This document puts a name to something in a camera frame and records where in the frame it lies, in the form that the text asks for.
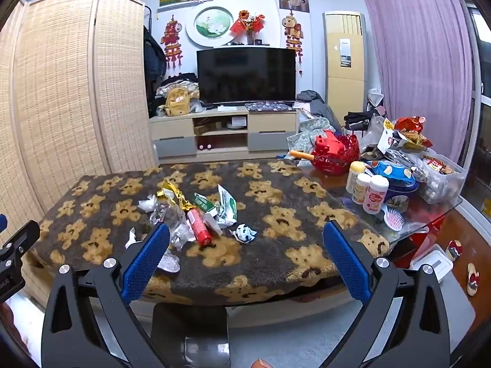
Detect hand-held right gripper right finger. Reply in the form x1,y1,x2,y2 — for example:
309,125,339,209
322,220,451,368

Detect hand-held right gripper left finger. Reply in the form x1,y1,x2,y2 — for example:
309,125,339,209
40,221,171,368

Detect clear plastic wrapper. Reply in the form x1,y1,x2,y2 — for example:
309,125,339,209
149,203,196,252

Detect yellow foil wrapper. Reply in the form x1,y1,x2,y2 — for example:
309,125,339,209
159,179,195,215

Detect white package with green stripe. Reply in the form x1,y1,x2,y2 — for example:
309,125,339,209
215,185,238,228

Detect crumpled white wrapper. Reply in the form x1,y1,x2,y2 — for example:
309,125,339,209
157,249,181,273

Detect crumpled white tissue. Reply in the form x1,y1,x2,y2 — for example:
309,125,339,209
137,195,160,214

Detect red tube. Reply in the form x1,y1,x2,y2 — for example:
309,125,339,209
186,208,213,247

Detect white hair brush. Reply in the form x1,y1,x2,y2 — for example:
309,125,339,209
383,206,406,231

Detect black bin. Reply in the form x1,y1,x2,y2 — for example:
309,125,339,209
151,302,231,368

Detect white bottle with pink label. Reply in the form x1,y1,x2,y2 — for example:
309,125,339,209
362,175,389,214

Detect small white bottle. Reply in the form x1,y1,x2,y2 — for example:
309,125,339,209
352,174,371,205

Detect green and white packet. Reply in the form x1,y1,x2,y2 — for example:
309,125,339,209
192,193,218,215

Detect white bottle with yellow cap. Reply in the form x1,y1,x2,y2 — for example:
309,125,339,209
346,161,366,194

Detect white flat box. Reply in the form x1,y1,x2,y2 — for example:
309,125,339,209
409,249,454,281

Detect brown bear print blanket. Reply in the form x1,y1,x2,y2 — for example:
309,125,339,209
23,161,390,306

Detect small blue white wrapper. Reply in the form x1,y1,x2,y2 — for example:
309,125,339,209
233,224,257,243

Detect red openwork basket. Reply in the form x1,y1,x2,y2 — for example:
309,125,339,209
309,130,361,177

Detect clear plastic storage box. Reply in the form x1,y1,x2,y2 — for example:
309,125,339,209
417,153,468,205

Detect green floral cloth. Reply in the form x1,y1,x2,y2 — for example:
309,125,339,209
287,117,338,154

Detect beige television stand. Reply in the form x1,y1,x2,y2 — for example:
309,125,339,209
149,106,300,159

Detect black bag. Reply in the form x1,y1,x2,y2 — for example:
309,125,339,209
343,111,371,131

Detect brown flat box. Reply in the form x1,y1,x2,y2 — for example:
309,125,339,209
193,122,223,135

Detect red snack bag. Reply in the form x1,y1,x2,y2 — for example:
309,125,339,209
394,117,425,135

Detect woven folding screen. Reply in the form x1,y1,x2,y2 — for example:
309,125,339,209
0,0,159,224

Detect yellow backpack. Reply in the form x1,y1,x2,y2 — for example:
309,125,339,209
165,88,191,117

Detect pile of grey clothes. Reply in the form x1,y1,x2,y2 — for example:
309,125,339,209
297,90,327,112

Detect dark patterned cushion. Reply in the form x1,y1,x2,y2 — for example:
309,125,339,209
244,101,298,113

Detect beige standing air conditioner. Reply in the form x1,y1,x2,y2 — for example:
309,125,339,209
322,11,369,114

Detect dark hanging coats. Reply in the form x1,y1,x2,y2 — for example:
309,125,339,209
143,26,168,86

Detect black flat television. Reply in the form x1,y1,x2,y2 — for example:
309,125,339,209
196,47,297,105

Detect pink curtain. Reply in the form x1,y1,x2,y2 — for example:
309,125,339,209
358,0,475,162

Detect red hanging ornament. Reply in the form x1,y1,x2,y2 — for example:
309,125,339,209
160,14,184,72

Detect hanging ornament with horse figure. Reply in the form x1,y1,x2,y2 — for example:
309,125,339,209
283,13,305,76

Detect vase with red flowers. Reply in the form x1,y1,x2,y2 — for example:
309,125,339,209
229,10,266,45

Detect round lotus wall plate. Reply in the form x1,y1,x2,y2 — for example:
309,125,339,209
186,6,235,47

